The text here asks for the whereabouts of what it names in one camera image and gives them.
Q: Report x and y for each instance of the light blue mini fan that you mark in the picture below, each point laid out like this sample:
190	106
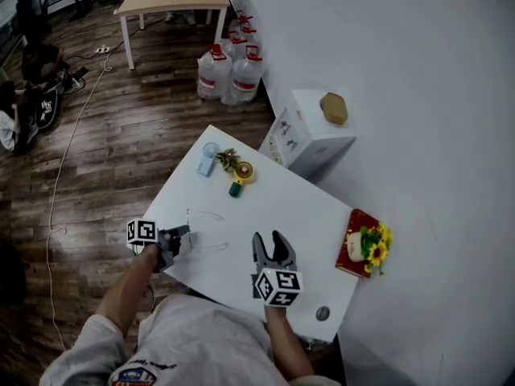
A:
207	161

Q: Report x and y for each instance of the small artificial green plant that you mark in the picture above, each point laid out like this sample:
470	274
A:
227	159

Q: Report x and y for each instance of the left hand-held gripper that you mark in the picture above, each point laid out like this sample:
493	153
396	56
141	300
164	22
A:
141	231

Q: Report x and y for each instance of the clear frame glasses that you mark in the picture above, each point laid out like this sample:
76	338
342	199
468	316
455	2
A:
207	247

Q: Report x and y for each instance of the brown hexagonal box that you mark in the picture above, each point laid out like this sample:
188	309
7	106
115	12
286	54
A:
334	109

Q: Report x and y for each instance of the person's white printed shirt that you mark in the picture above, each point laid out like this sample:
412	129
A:
201	344

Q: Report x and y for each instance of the black bag with white print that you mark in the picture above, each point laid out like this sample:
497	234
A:
47	109

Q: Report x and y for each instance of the red patterned box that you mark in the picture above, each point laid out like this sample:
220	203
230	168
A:
354	219

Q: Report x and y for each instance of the clear water jug red cap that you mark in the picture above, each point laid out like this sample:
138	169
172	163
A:
213	75
250	34
246	79
239	20
231	44

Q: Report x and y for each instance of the person's left forearm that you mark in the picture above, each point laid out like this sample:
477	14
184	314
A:
128	288

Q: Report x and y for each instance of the sunflowers in white pot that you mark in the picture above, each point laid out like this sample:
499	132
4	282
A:
372	245

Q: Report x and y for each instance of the white power strip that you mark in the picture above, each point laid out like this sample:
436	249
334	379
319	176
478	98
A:
102	49

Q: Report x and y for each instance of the person's right forearm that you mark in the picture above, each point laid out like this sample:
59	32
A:
286	342

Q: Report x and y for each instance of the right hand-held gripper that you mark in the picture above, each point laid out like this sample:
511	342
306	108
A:
278	286

